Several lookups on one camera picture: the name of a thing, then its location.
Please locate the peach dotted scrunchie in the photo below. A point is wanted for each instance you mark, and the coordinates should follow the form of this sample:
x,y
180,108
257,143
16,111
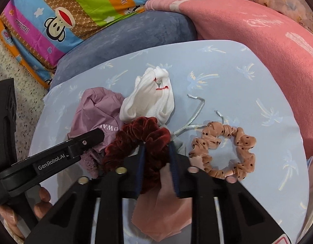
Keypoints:
x,y
245,142

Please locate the light blue printed tablecloth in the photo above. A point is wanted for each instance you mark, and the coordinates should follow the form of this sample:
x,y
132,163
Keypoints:
x,y
273,137

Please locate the pink blanket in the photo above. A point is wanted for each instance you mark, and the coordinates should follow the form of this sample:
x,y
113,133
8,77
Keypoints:
x,y
248,30

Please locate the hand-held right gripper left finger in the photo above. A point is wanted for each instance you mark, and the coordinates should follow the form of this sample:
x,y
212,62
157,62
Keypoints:
x,y
141,165

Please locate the colourful monkey print pillow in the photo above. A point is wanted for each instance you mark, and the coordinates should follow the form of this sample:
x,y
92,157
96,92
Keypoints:
x,y
70,10

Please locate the mauve cloth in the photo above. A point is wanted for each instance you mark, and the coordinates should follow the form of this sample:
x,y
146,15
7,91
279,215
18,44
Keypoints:
x,y
95,111

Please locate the blue-grey cushion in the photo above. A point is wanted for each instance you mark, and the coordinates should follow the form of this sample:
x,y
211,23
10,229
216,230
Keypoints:
x,y
133,35

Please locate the person's left hand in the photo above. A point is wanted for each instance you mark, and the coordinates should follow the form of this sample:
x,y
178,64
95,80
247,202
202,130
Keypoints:
x,y
43,203

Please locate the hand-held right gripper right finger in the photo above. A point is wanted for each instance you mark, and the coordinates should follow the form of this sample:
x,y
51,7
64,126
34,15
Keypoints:
x,y
174,169

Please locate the dark red velvet scrunchie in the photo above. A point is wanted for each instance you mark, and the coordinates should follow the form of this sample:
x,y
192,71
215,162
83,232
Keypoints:
x,y
126,137

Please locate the salmon fabric piece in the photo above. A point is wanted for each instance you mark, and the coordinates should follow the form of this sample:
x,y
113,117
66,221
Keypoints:
x,y
166,208

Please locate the white knit glove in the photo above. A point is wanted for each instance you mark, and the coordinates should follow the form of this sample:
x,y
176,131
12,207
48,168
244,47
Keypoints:
x,y
143,101

